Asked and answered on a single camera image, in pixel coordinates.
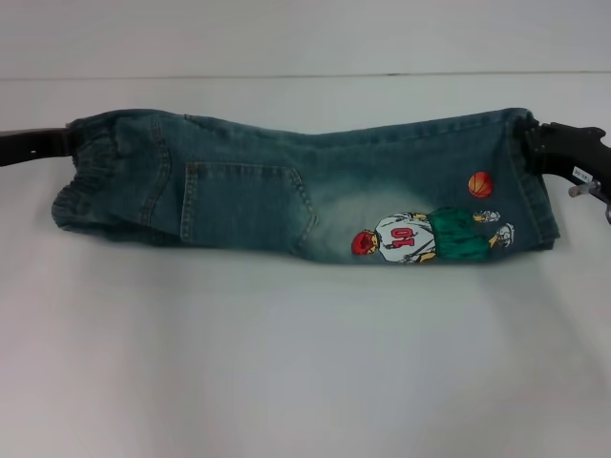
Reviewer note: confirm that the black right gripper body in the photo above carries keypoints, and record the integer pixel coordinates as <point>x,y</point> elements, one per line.
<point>573,148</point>

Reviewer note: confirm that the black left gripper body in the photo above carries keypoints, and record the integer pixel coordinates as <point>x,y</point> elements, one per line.
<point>28,143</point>

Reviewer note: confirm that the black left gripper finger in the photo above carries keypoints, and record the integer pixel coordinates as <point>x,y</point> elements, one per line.
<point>70,138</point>

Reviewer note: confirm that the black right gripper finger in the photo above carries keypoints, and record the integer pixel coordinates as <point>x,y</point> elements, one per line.
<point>532,143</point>

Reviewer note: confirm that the blue denim shorts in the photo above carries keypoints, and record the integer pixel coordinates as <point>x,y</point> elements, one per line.
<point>248,200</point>

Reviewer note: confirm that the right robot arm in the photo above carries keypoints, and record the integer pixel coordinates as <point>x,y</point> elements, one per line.
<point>607,214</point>

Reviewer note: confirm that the white label sticker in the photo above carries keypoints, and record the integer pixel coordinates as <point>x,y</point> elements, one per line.
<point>582,175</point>

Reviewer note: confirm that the silver connector plug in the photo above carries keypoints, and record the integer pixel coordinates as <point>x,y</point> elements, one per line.
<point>580,190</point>

